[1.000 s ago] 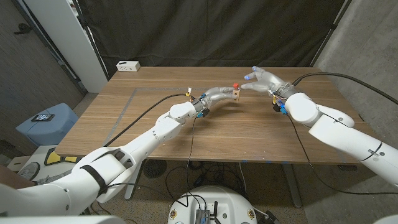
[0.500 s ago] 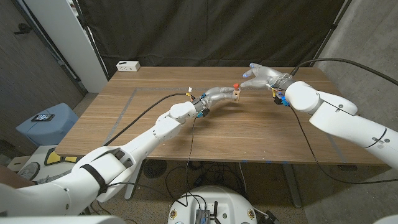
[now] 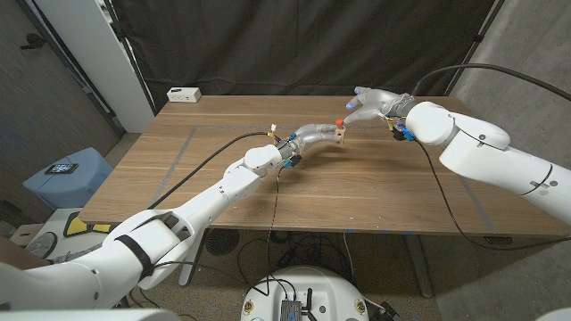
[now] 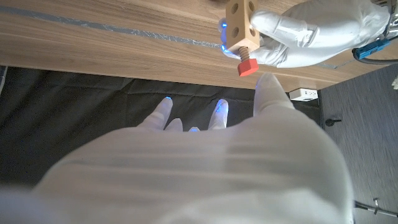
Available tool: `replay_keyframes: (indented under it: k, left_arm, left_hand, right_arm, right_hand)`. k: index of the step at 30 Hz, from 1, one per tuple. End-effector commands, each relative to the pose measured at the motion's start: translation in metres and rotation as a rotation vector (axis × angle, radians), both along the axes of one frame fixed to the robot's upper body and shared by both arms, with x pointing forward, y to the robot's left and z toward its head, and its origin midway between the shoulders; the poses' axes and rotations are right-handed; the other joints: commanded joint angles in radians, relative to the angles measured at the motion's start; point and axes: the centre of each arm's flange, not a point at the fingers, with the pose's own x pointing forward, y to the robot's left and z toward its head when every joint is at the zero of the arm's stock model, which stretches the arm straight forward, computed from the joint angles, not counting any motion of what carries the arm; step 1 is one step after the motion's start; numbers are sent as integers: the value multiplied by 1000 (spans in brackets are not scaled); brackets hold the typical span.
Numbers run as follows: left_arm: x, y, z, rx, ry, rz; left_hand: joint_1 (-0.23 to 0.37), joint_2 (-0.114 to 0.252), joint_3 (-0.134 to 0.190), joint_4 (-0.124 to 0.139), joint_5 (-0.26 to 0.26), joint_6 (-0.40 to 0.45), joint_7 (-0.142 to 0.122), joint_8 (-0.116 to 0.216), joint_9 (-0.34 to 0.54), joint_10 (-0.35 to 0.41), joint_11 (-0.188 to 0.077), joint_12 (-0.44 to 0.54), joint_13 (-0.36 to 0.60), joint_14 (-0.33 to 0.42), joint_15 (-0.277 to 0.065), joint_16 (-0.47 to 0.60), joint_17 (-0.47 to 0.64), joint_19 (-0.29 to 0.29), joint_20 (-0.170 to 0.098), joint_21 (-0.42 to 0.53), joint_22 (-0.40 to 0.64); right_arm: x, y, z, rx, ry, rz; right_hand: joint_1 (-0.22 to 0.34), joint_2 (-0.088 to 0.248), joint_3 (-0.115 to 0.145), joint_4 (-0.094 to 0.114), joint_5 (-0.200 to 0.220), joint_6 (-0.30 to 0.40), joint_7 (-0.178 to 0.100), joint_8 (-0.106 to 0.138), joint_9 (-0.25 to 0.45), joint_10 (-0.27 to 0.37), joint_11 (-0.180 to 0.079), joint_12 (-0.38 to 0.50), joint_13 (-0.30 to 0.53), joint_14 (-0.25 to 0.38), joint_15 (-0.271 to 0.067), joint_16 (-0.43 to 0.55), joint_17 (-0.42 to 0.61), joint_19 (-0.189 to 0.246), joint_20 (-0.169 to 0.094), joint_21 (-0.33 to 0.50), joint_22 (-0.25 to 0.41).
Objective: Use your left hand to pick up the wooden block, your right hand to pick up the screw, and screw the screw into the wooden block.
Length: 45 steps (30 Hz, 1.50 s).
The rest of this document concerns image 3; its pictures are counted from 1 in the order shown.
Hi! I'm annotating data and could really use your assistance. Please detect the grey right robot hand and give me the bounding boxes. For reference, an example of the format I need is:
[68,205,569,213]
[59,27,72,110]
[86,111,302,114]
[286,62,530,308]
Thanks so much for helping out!
[343,86,418,127]

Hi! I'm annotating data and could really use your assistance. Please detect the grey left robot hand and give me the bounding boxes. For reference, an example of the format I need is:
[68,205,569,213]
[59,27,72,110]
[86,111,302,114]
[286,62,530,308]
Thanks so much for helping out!
[278,123,341,162]

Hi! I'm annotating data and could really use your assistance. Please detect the black backdrop curtain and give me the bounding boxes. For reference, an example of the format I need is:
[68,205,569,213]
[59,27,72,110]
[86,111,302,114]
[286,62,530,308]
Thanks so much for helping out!
[104,0,508,112]

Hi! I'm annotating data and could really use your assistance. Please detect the black backdrop stand pole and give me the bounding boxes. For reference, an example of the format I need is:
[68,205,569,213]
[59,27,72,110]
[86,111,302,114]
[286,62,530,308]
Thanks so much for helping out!
[444,0,508,97]
[103,0,158,116]

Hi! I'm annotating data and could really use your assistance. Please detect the white power strip box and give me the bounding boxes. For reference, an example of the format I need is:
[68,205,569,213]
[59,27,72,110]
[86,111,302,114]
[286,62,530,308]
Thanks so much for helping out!
[166,86,203,104]

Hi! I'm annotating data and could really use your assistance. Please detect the black round floor fan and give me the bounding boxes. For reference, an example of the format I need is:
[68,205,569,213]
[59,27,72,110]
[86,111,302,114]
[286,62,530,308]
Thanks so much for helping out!
[204,228,241,258]

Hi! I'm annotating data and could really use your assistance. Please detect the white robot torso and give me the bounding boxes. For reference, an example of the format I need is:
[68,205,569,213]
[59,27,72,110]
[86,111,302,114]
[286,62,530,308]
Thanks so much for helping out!
[240,266,370,321]

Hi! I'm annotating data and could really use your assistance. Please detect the grey table leg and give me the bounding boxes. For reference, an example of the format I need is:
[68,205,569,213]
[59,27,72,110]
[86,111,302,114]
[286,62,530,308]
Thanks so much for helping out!
[403,234,434,299]

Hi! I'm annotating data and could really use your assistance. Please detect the white table leg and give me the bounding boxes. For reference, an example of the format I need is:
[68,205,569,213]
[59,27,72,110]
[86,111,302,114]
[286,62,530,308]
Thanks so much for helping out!
[178,229,207,287]

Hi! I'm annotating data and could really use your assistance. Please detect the small grey finned box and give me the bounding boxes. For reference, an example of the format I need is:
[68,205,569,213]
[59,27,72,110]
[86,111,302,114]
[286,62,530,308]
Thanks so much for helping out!
[279,299,303,321]

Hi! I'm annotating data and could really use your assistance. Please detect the white base with yellow mark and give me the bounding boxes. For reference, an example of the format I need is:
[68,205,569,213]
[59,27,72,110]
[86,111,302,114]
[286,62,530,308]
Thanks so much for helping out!
[26,208,130,262]

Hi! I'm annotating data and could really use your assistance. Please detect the blue stool with phone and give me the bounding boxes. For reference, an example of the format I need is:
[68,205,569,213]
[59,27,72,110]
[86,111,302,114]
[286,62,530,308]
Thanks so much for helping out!
[22,147,113,210]

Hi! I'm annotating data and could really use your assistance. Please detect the black phone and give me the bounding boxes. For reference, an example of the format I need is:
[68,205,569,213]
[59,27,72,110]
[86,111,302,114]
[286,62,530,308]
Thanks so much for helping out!
[45,162,80,176]

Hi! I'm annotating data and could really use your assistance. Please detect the grey sneaker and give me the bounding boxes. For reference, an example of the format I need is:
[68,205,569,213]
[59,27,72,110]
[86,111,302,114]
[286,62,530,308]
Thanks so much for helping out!
[25,231,58,259]

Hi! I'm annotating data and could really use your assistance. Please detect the person's bare leg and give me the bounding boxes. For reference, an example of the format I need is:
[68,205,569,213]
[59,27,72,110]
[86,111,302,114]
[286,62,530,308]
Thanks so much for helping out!
[0,238,50,271]

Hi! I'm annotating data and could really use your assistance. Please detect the thin black left wrist cable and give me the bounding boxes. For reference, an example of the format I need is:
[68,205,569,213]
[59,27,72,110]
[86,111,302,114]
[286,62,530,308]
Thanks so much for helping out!
[253,164,286,298]

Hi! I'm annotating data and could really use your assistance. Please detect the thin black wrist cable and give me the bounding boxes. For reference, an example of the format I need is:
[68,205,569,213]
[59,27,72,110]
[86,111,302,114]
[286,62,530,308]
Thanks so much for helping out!
[414,137,571,251]
[253,164,286,298]

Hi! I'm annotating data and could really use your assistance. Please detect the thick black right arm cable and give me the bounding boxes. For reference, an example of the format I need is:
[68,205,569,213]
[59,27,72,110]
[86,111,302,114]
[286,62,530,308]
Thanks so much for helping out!
[412,62,571,102]

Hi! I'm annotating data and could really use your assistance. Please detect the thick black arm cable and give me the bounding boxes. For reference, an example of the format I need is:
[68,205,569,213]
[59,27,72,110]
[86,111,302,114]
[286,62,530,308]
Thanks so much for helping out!
[412,62,571,102]
[146,130,278,210]

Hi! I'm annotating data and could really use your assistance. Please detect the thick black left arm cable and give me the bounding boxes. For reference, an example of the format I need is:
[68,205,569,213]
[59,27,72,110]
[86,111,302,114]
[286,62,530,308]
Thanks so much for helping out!
[146,130,278,210]

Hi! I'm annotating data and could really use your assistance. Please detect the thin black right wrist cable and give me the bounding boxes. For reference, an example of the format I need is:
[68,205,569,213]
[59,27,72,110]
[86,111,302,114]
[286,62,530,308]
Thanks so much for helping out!
[414,137,571,251]

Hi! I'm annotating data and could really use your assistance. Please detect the black floor cable bundle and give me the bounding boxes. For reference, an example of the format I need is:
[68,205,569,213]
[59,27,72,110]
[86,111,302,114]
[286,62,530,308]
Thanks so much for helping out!
[236,231,353,291]

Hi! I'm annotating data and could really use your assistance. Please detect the white wall panel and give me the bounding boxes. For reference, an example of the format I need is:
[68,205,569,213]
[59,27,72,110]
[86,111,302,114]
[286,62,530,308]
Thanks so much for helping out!
[33,0,155,134]

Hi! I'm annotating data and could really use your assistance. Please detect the black door handle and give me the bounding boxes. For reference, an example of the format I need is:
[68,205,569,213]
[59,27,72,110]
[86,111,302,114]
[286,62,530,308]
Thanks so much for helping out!
[19,32,47,51]

